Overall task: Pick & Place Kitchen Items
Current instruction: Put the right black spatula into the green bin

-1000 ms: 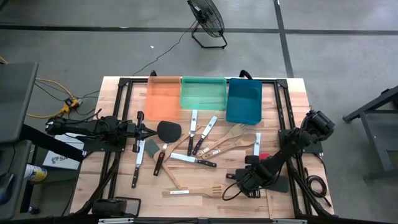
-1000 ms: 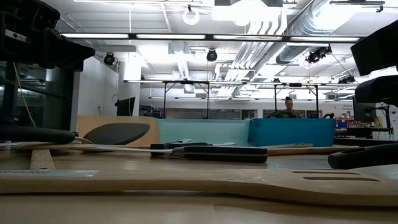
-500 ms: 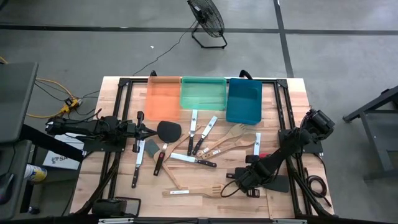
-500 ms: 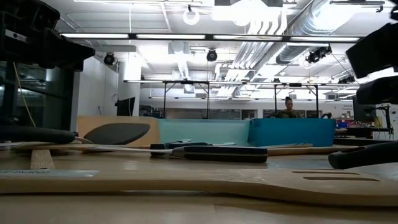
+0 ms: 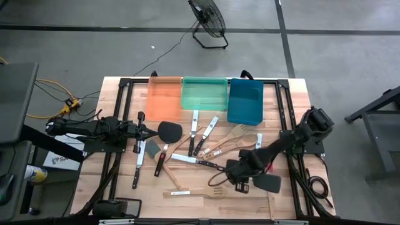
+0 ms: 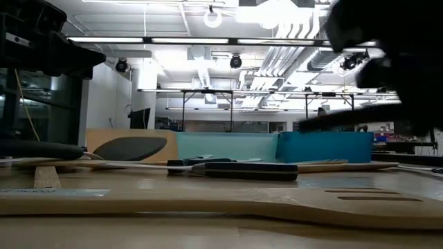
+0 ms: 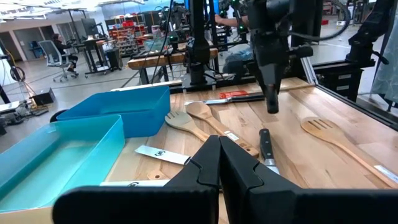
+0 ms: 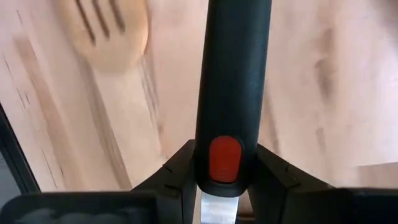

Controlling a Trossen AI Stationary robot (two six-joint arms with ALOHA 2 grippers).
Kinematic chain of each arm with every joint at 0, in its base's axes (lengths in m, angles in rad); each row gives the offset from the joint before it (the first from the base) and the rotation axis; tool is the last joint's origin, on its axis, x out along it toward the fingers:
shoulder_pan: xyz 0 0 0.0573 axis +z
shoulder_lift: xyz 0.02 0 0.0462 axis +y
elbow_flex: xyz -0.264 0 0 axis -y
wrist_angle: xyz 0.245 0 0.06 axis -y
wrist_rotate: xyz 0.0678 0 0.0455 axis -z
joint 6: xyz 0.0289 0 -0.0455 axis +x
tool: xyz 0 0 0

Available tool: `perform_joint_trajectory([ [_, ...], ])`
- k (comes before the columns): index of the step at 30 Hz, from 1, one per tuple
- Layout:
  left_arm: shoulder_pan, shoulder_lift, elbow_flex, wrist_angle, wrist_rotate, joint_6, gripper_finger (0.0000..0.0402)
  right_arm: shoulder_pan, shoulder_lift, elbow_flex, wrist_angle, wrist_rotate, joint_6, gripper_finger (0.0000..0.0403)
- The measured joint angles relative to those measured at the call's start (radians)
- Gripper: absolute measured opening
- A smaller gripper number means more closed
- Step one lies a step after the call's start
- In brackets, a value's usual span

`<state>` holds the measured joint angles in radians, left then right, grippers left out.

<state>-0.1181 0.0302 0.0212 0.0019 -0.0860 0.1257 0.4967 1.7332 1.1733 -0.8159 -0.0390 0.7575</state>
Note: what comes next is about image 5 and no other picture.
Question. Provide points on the wooden spork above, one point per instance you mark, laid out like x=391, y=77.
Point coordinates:
x=232, y=133

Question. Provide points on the blue plastic bin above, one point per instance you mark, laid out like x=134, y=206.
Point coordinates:
x=245, y=103

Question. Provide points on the white cardboard box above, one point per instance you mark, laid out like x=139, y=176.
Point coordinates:
x=62, y=161

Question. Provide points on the yellow and white canister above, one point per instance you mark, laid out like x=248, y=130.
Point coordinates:
x=37, y=174

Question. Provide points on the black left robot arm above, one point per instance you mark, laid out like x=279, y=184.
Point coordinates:
x=93, y=126

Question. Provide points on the slotted wooden spatula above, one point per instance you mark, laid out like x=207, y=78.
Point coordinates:
x=215, y=191

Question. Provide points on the grey desk top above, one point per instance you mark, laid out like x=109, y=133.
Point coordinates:
x=15, y=100

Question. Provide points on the grey square pad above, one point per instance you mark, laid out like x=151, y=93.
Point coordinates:
x=152, y=149

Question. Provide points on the wooden spoon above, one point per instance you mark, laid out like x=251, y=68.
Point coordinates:
x=247, y=140

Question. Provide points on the black power plug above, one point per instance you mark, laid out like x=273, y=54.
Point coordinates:
x=69, y=102

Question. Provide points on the black floor fan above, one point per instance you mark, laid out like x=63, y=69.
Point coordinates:
x=207, y=15

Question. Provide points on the green plastic bin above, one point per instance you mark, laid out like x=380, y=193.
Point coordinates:
x=204, y=93

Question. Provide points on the dark grey turner spatula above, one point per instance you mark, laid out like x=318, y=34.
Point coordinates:
x=268, y=183

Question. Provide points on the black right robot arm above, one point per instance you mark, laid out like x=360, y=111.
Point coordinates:
x=281, y=147

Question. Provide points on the black metal stand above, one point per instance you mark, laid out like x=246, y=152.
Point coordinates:
x=372, y=107

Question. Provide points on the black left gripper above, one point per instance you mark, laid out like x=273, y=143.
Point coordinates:
x=141, y=131

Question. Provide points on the orange plastic bin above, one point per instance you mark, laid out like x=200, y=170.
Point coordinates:
x=164, y=100

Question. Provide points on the black support beam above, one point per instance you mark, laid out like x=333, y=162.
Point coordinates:
x=47, y=142

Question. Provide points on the grey cabinet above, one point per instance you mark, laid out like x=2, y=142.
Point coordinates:
x=18, y=162

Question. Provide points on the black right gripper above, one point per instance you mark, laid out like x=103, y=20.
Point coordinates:
x=237, y=172

